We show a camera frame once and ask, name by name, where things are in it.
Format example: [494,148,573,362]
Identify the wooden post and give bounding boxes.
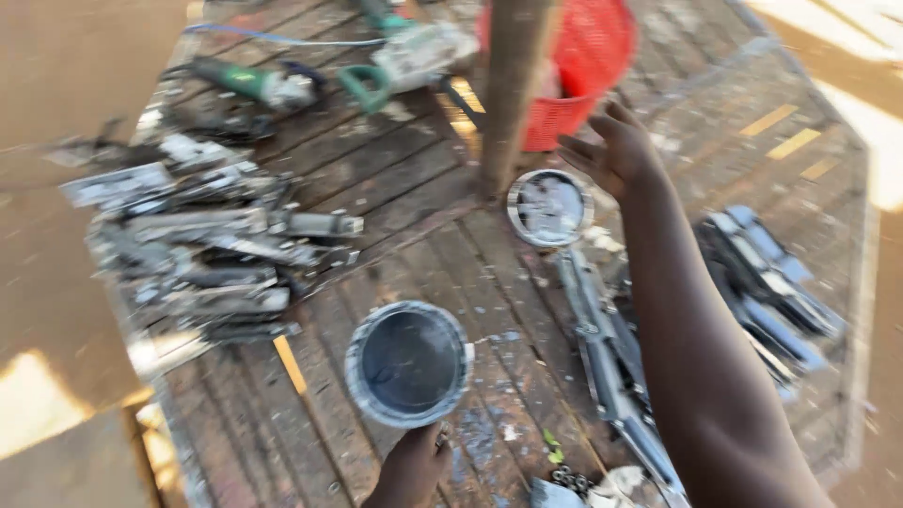
[480,0,558,202]

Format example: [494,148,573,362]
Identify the small green leaf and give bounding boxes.
[541,428,566,467]

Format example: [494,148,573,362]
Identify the long grey metal bracket strips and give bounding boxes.
[554,246,691,508]

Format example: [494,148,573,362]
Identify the cluster of small metal nuts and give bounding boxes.
[549,466,594,495]

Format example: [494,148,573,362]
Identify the crumpled white rag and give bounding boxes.
[587,466,653,508]

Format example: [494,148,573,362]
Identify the blue cable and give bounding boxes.
[182,23,388,49]

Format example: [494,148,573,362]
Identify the green angle grinder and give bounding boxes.
[161,56,327,112]

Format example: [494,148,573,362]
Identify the red plastic mesh basket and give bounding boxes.
[475,0,638,153]

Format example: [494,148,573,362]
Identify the person's right hand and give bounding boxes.
[556,97,673,207]

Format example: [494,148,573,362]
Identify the heap of blue-grey metal bars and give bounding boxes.
[693,205,848,403]

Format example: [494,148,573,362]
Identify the round metal tin lid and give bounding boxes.
[506,168,595,248]

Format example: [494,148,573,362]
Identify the grey power tool green handle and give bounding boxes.
[336,23,481,115]

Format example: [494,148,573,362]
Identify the teal tool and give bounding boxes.
[356,0,417,35]

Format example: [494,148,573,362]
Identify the person's left hand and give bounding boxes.
[362,422,453,508]

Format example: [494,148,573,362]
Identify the heap of grey metal parts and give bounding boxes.
[59,106,365,368]

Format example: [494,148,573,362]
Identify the yellow flat stick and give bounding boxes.
[272,334,309,396]

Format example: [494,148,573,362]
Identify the round tin of grey paint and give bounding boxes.
[343,300,475,430]

